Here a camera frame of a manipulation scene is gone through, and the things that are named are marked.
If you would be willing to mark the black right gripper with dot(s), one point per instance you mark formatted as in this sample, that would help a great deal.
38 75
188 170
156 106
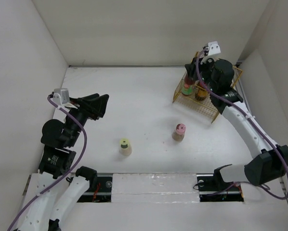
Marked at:
191 69

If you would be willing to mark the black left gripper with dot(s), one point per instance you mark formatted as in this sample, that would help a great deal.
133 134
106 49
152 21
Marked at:
95 104

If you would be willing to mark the green label sauce bottle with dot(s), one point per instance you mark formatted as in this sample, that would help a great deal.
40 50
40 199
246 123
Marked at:
187 85

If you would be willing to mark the red lid sauce jar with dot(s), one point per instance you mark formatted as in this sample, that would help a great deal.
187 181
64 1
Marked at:
200 92

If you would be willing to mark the yellow cap spice shaker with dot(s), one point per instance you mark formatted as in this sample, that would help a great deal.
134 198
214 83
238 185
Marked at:
125 147

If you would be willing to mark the pink cap spice shaker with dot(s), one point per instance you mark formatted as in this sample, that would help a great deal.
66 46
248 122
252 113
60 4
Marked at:
179 132

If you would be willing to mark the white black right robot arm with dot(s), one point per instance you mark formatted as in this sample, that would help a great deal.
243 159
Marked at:
269 159

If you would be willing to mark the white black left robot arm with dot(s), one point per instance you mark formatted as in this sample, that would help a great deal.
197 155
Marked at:
60 183

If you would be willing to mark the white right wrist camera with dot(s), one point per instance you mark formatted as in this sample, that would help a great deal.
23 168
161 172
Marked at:
211 50

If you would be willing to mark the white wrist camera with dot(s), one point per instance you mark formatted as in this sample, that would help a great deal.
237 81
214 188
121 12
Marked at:
61 96
211 50

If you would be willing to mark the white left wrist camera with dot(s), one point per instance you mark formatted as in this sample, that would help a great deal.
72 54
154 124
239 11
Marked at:
61 96

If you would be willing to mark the yellow wire basket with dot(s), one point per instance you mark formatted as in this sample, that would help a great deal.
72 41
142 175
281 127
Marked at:
211 106

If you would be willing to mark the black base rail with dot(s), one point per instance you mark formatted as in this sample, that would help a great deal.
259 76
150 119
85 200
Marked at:
170 188

